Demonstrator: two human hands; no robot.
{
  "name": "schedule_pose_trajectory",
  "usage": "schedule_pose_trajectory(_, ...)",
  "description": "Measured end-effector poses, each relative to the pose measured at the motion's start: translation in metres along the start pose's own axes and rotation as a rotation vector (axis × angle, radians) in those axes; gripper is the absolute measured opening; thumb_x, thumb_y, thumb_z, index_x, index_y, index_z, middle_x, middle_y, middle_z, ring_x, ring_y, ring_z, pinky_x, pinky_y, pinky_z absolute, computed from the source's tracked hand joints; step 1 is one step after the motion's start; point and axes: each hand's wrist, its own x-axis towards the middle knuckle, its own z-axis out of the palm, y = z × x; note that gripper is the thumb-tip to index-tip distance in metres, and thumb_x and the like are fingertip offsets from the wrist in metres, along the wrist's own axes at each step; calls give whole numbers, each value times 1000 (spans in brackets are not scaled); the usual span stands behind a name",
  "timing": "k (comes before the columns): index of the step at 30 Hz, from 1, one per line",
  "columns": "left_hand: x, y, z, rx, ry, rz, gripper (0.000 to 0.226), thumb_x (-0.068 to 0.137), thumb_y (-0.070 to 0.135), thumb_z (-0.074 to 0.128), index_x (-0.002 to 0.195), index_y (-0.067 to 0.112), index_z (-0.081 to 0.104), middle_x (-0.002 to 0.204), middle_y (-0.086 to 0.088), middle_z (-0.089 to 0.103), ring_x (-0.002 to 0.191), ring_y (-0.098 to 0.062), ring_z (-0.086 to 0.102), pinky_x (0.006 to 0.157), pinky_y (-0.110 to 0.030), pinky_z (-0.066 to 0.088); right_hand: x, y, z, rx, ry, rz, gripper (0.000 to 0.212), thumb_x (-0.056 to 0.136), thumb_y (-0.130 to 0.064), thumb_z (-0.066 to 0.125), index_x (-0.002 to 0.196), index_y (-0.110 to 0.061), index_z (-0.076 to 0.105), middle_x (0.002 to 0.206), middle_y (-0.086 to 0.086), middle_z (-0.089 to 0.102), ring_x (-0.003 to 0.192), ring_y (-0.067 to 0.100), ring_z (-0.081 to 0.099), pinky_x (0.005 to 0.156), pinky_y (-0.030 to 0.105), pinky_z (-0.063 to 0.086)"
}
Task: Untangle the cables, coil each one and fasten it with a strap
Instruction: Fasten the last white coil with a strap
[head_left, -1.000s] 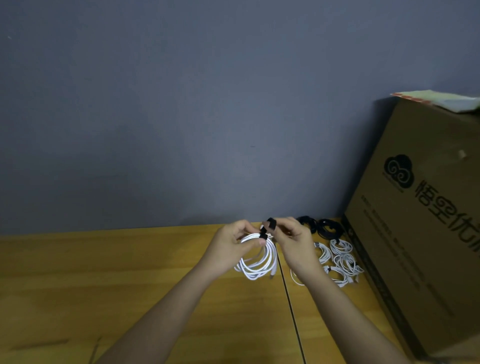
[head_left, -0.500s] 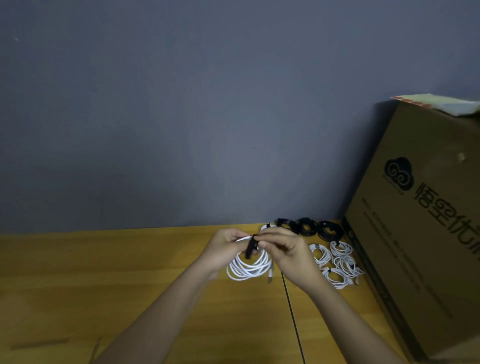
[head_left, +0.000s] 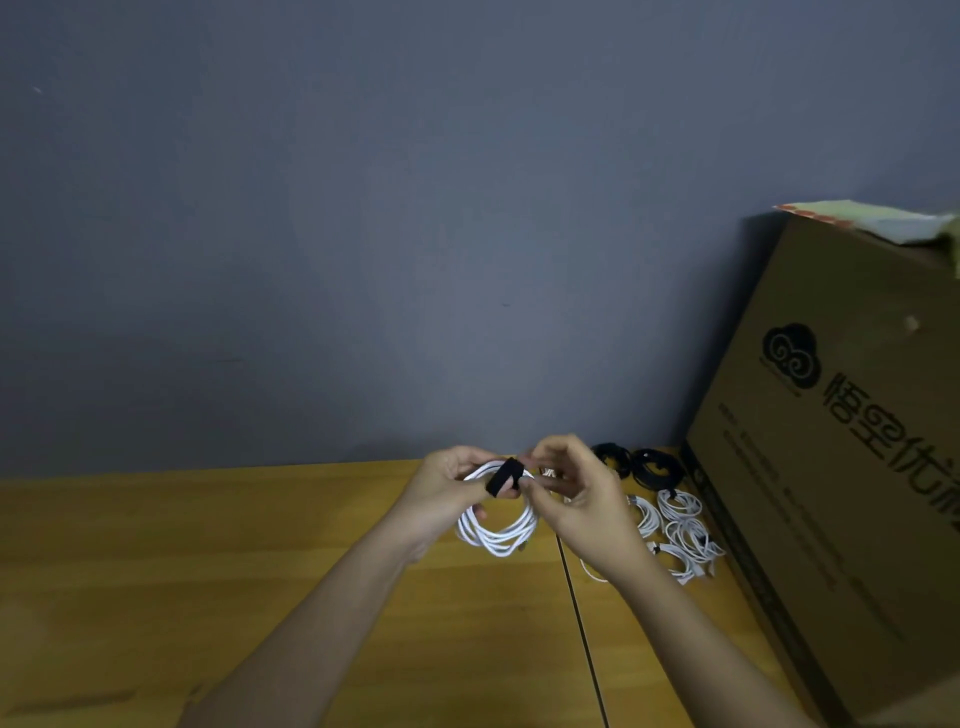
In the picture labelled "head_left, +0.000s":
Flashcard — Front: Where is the person's right hand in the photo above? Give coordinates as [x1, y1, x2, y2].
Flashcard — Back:
[516, 435, 659, 590]

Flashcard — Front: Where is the person's left hand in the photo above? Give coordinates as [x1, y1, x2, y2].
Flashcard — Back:
[379, 444, 522, 563]

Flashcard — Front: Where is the tangle of white cables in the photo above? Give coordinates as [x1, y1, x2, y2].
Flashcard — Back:
[454, 457, 543, 561]

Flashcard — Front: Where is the person's right forearm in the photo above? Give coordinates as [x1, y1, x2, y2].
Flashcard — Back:
[607, 555, 819, 728]

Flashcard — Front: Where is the person's left forearm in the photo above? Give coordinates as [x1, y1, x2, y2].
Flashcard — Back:
[177, 528, 429, 728]

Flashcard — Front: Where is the cardboard box with black print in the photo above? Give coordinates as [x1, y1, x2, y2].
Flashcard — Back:
[681, 210, 960, 728]

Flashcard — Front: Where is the flat white packet orange edge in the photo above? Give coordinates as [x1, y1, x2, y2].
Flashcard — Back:
[774, 198, 956, 248]

